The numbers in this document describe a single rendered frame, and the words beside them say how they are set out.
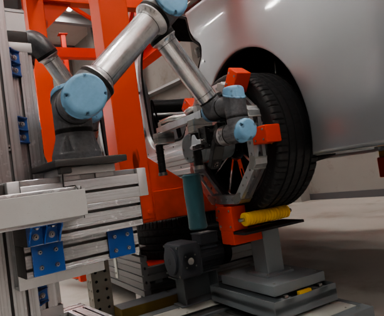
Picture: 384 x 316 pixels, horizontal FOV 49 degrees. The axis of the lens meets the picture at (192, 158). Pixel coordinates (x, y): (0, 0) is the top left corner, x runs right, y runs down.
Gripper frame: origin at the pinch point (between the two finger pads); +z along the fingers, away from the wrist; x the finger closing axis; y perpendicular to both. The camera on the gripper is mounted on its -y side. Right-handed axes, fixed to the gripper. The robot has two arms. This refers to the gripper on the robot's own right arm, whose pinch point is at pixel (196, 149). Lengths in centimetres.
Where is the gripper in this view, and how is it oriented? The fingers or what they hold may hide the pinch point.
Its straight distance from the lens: 169.2
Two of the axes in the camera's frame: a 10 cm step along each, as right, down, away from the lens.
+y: -1.4, -9.9, 0.5
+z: -4.8, 1.1, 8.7
